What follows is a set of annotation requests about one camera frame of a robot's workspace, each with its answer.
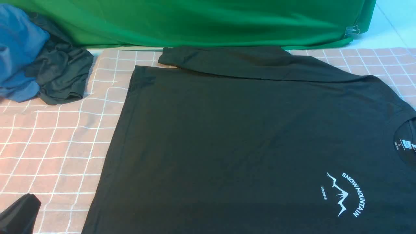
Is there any metal binder clip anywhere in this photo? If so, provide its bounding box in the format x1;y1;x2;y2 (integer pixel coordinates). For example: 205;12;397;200
344;25;361;37

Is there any dark gray long-sleeve top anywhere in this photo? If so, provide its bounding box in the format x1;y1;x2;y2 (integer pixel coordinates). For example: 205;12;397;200
82;46;416;234

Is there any blue crumpled garment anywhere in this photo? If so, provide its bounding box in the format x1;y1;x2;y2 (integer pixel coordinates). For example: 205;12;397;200
0;4;50;102

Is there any green backdrop cloth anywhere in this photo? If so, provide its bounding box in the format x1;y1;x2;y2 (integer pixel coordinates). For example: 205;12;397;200
1;0;376;49

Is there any dark gray crumpled garment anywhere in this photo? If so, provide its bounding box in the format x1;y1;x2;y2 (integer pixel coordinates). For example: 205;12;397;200
25;12;94;105

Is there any pink checkered tablecloth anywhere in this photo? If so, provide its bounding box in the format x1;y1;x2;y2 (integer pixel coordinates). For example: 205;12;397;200
1;48;415;234

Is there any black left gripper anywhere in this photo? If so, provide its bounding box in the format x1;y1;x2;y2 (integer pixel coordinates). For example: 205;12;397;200
0;193;41;234

